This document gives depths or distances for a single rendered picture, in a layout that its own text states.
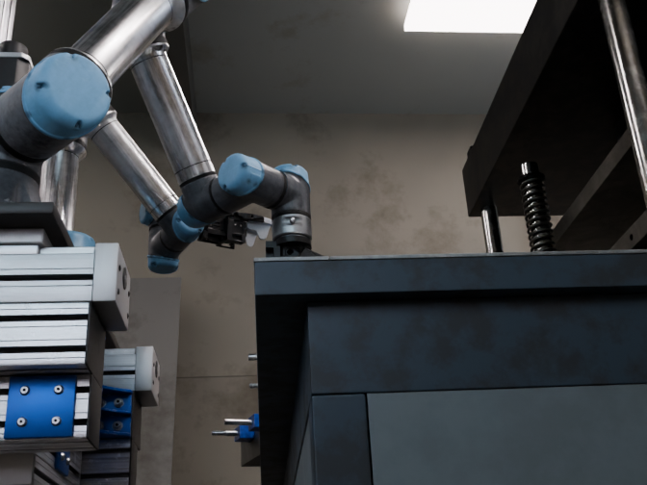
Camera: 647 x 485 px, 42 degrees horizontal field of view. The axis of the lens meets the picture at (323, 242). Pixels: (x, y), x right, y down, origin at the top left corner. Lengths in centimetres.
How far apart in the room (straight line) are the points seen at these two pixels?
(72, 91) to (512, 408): 78
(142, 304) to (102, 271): 349
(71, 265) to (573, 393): 72
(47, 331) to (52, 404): 10
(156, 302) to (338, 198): 133
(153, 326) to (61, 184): 263
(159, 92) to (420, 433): 103
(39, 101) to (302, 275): 59
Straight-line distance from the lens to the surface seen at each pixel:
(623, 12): 208
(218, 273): 496
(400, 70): 519
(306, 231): 155
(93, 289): 121
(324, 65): 509
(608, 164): 228
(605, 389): 83
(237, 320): 486
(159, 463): 417
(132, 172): 198
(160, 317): 464
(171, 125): 162
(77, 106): 126
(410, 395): 78
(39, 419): 121
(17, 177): 134
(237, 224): 218
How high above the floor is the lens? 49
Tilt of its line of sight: 24 degrees up
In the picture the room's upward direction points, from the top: 3 degrees counter-clockwise
